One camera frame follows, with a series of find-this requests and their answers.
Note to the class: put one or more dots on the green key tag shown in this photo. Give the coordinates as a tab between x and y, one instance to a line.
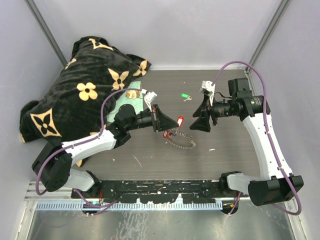
184	95

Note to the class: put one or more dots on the black floral plush blanket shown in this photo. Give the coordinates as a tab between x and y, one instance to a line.
71	109

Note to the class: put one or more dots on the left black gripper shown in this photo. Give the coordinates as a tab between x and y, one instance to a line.
160	121

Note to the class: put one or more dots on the aluminium rail with slotted duct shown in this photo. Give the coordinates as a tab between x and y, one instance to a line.
67	198

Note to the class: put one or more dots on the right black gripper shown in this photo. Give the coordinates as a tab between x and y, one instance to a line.
202	123

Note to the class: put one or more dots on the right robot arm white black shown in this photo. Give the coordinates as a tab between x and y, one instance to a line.
276	183

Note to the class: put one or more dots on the red key tags bunch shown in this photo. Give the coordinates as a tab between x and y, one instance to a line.
168	133

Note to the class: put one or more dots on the mint green cartoon cloth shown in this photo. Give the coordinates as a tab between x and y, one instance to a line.
112	106

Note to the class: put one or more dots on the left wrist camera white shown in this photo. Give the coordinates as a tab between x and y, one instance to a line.
149	96

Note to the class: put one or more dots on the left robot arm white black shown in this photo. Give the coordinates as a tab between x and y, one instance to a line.
53	166

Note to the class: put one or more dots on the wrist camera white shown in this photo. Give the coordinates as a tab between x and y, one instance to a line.
149	96
208	89

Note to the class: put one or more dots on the large keyring with small rings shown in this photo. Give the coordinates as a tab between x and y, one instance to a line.
182	140

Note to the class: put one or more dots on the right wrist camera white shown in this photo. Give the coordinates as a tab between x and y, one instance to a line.
208	89

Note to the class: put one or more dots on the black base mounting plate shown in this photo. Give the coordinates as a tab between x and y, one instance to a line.
160	191

